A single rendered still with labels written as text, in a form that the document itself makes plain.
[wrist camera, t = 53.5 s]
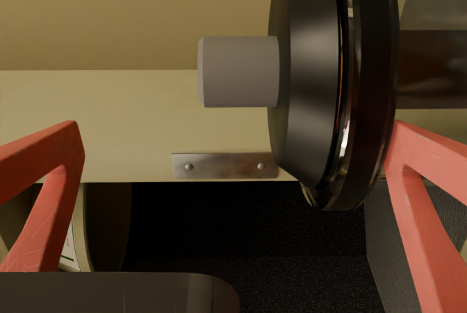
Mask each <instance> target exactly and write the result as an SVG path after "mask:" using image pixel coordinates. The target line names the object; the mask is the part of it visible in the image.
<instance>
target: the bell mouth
mask: <svg viewBox="0 0 467 313"><path fill-rule="evenodd" d="M43 184H44V183H34V184H33V188H32V195H31V210H32V208H33V206H34V204H35V201H36V200H37V198H38V195H39V193H40V191H41V188H42V186H43ZM131 207H132V182H88V183H80V185H79V191H78V194H77V198H76V204H75V207H74V211H73V214H72V219H71V221H70V224H69V229H68V232H67V236H66V239H65V243H64V246H63V251H62V254H61V256H60V261H59V264H58V268H61V269H63V270H65V271H67V272H120V269H121V267H122V263H123V261H124V256H125V253H126V247H127V243H128V239H129V230H130V224H131Z"/></svg>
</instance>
